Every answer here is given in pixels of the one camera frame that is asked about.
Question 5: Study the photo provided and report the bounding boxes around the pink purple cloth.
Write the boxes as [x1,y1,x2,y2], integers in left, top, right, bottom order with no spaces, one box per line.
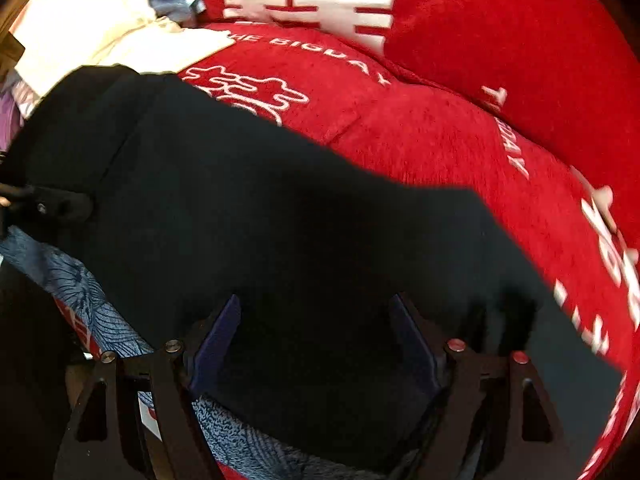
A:
[0,70,40,153]

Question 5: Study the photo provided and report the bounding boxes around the red wedding pillow white characters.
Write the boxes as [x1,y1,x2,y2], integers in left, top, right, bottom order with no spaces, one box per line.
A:
[196,0,640,181]

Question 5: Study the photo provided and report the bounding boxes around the black pants blue patterned waistband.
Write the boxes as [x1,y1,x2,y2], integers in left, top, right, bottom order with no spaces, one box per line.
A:
[1,66,636,479]

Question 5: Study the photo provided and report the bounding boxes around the red wedding quilt white text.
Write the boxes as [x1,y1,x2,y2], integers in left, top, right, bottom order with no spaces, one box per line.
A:
[49,22,640,480]

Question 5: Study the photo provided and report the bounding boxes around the cream folded cloth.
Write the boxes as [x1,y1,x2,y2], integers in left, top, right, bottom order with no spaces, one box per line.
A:
[12,0,234,96]

